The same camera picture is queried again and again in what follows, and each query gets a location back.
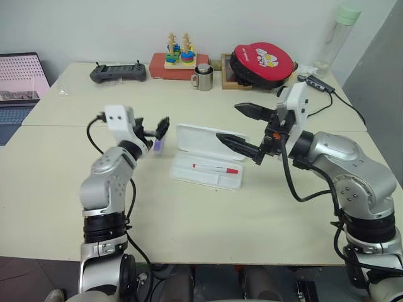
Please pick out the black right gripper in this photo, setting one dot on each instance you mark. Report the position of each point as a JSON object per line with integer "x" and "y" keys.
{"x": 274, "y": 141}

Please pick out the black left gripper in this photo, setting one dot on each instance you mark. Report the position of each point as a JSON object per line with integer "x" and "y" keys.
{"x": 143, "y": 127}

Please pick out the purple marker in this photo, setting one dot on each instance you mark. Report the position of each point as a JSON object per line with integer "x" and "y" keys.
{"x": 158, "y": 146}

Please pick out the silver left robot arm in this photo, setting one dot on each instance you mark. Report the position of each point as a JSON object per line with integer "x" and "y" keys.
{"x": 104, "y": 185}

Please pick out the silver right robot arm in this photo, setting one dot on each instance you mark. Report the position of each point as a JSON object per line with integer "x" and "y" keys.
{"x": 349, "y": 170}

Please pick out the white plastic pencil case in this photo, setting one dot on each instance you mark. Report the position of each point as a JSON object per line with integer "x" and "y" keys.
{"x": 204, "y": 149}

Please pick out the red capped white marker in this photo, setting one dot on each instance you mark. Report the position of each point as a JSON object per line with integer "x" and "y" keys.
{"x": 217, "y": 169}

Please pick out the wooden tray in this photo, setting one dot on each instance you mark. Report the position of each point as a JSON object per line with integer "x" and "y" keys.
{"x": 227, "y": 78}

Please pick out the red cardboard box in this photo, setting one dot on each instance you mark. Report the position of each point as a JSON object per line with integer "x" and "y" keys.
{"x": 156, "y": 66}

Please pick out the stainless steel mug with lid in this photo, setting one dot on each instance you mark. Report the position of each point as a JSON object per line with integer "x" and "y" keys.
{"x": 204, "y": 78}

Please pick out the red round cartoon punch pad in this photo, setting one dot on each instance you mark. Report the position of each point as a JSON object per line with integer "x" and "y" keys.
{"x": 264, "y": 64}

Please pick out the grey handheld remote controller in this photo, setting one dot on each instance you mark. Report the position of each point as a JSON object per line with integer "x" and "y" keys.
{"x": 118, "y": 73}

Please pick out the colourful wooden stacking toy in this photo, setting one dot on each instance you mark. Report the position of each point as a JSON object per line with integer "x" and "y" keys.
{"x": 181, "y": 56}

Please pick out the crumpled white tissue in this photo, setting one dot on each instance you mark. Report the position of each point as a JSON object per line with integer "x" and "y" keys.
{"x": 306, "y": 68}

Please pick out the clear bottle with green lid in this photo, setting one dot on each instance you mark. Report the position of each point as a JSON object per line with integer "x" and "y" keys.
{"x": 335, "y": 41}

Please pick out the open laptop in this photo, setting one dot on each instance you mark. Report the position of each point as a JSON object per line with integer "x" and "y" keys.
{"x": 17, "y": 85}

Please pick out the grey shoe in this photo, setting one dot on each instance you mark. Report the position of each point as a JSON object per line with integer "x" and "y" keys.
{"x": 55, "y": 296}

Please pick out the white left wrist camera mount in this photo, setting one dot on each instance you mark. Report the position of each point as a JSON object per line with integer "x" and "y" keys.
{"x": 121, "y": 126}

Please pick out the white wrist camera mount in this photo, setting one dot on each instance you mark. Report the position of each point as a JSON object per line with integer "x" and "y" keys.
{"x": 297, "y": 107}
{"x": 121, "y": 126}

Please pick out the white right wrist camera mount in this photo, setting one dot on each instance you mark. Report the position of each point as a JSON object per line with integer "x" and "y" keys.
{"x": 297, "y": 107}

